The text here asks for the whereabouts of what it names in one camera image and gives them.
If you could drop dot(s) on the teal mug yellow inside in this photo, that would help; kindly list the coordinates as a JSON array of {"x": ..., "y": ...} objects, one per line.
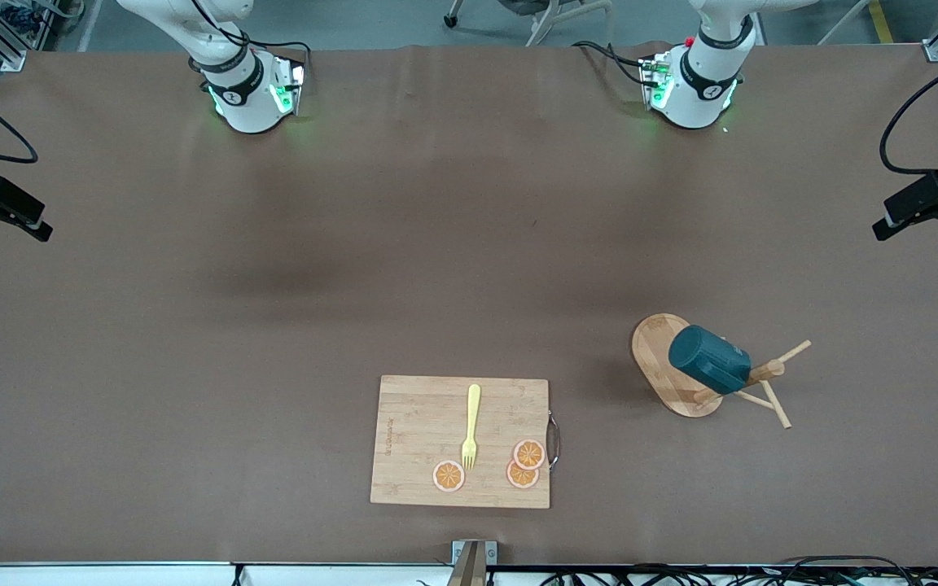
[{"x": 709, "y": 358}]

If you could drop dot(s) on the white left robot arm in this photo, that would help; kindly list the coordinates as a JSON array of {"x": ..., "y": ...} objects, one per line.
[{"x": 693, "y": 89}]

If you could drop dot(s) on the wooden mug tree rack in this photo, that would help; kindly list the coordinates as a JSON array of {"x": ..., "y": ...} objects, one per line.
[{"x": 656, "y": 358}]

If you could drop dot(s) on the office chair base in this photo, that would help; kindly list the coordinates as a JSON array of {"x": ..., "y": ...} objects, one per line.
[{"x": 550, "y": 20}]

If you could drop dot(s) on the orange slice toy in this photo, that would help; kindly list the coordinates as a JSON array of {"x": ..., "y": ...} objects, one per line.
[
  {"x": 449, "y": 476},
  {"x": 520, "y": 478},
  {"x": 529, "y": 454}
]

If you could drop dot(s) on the yellow plastic fork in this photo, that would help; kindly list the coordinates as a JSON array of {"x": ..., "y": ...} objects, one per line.
[{"x": 473, "y": 407}]

